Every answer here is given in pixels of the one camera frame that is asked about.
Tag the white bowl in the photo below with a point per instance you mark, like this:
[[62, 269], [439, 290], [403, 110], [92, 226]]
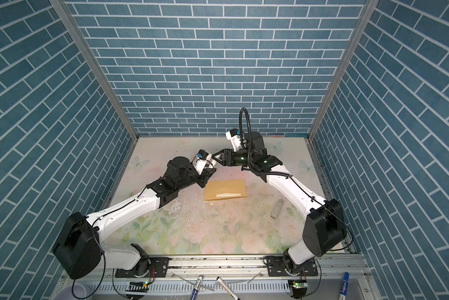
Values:
[[71, 292]]

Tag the yellow envelope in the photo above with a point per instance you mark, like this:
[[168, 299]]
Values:
[[225, 190]]

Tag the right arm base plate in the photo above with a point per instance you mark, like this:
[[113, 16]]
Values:
[[279, 266]]

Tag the blue marker right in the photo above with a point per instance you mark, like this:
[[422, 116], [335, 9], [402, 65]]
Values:
[[344, 287]]

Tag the black white marker pen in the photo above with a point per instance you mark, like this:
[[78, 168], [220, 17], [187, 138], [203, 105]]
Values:
[[227, 289]]

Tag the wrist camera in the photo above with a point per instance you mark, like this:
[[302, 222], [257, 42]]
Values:
[[235, 138], [200, 162]]

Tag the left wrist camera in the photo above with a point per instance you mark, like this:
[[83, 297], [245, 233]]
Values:
[[200, 162]]

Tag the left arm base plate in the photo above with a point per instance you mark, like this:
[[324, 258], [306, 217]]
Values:
[[154, 267]]

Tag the aluminium rail frame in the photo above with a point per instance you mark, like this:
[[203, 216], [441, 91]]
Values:
[[246, 275]]

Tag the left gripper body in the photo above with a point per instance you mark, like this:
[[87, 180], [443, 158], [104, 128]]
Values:
[[201, 179]]

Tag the blue marker pen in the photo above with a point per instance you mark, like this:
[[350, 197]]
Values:
[[196, 288]]

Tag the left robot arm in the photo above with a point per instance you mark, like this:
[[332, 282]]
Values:
[[80, 246]]

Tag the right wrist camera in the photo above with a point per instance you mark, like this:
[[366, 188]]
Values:
[[235, 138]]

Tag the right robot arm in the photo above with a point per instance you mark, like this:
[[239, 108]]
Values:
[[324, 225]]

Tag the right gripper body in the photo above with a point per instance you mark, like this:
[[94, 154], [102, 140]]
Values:
[[237, 159]]

